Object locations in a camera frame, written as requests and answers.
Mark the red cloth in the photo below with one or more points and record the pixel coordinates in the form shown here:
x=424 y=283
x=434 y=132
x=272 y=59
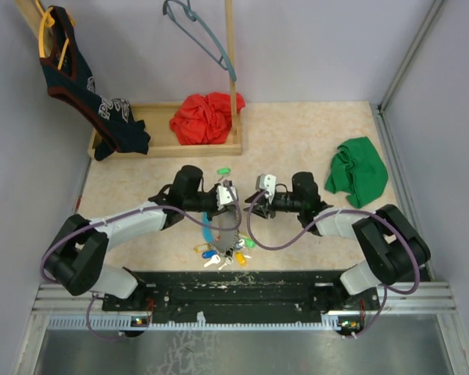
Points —
x=203 y=119

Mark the green cloth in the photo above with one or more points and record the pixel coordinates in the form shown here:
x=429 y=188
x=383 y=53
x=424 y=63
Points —
x=357 y=170

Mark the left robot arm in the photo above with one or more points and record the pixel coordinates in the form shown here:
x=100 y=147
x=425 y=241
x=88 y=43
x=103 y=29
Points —
x=76 y=256

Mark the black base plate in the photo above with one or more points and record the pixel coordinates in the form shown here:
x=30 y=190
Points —
x=235 y=296

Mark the green tagged key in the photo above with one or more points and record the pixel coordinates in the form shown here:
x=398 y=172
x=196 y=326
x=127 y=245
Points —
x=223 y=173

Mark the wooden rack tray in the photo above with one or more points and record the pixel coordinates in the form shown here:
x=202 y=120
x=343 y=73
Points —
x=163 y=142

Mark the navy tank top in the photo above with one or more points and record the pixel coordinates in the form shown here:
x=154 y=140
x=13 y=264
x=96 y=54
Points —
x=69 y=79

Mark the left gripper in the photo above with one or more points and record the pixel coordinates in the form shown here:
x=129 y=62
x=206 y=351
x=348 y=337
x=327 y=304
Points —
x=224 y=208

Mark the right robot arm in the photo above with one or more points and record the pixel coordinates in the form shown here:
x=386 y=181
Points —
x=391 y=247

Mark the yellow clothes hanger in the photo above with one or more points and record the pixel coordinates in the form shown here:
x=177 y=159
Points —
x=45 y=35

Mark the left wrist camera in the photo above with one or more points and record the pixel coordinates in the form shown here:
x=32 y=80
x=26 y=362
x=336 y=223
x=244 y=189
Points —
x=226 y=194

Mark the large metal keyring with keys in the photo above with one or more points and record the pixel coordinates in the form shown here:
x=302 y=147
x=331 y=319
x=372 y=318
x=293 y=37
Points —
x=223 y=248

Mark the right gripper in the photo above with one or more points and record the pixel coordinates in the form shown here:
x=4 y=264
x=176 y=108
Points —
x=262 y=208

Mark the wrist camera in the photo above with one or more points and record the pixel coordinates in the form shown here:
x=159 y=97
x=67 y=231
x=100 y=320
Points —
x=226 y=194
x=266 y=183

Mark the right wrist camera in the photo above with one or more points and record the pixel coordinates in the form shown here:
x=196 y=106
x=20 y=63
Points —
x=266 y=183

